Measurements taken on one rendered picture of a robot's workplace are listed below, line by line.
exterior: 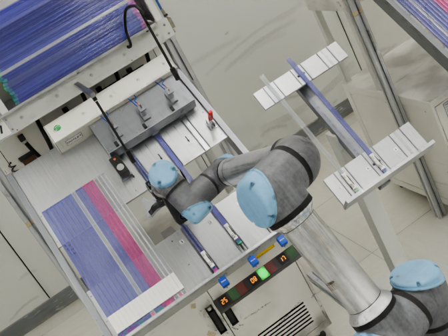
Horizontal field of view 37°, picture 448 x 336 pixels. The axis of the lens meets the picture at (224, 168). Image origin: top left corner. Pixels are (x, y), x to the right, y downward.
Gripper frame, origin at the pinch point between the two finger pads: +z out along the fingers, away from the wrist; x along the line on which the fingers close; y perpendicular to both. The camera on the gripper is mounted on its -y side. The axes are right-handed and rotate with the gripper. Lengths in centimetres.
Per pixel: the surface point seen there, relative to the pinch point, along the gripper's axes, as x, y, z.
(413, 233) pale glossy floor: -90, -57, 83
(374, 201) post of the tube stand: -60, -36, 15
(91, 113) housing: 3.0, 42.3, 8.0
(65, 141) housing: 15.3, 39.3, 9.9
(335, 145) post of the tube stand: -57, -14, 3
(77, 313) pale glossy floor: 60, 11, 187
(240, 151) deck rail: -30.1, 2.9, 5.6
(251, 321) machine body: -5, -45, 47
